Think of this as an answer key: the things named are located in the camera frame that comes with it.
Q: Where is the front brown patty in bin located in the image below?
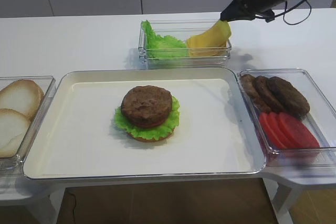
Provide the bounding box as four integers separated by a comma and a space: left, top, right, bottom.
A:
266, 77, 310, 118

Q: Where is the brown patty in bin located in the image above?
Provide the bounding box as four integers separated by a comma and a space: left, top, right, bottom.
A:
254, 76, 286, 113
266, 77, 310, 118
240, 74, 271, 113

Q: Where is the back brown patty in bin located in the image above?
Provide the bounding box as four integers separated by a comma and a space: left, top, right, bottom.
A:
240, 74, 271, 113

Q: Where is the bottom burger bun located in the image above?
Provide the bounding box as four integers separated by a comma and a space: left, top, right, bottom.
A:
127, 128, 175, 143

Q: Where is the green lettuce leaf on burger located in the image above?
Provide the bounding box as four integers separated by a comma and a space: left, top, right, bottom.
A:
113, 96, 180, 133

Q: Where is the white serving tray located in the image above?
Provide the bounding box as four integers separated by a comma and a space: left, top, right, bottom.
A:
23, 68, 266, 182

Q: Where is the green lettuce in bin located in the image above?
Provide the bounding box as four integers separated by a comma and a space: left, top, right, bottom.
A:
142, 20, 187, 59

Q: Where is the upper bun half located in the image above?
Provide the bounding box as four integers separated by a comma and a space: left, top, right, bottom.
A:
1, 79, 44, 120

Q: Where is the bun half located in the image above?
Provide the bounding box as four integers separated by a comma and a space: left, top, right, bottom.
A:
1, 109, 30, 158
1, 79, 44, 120

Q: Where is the lower bun half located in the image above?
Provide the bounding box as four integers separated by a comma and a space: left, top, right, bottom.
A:
1, 109, 30, 158

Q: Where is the front red tomato slice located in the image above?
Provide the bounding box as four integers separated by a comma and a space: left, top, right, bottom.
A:
277, 112, 320, 148

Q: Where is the middle red tomato slice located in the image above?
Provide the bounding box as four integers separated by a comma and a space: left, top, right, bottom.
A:
268, 112, 295, 149

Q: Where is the middle brown patty in bin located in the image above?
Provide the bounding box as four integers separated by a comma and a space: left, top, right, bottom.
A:
254, 76, 286, 113

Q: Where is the clear bin with lettuce cheese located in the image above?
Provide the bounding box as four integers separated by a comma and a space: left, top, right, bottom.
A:
138, 19, 232, 69

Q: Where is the yellow cheese slice stack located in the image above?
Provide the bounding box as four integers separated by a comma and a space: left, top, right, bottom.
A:
186, 38, 227, 57

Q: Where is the clear bin with buns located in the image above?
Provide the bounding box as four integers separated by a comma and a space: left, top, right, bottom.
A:
1, 76, 56, 176

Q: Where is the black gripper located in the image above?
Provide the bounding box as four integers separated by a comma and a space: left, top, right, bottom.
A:
220, 0, 275, 22

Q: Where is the brown burger patty on stack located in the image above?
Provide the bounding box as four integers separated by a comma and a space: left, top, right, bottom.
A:
121, 86, 172, 125

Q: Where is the clear bin with patties tomatoes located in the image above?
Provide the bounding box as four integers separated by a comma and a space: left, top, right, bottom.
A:
238, 69, 335, 167

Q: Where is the back red tomato slice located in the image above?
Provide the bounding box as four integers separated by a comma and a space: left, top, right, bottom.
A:
259, 112, 286, 150

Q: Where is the red tomato slice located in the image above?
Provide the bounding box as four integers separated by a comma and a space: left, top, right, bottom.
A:
268, 112, 295, 149
277, 112, 320, 148
259, 112, 286, 150

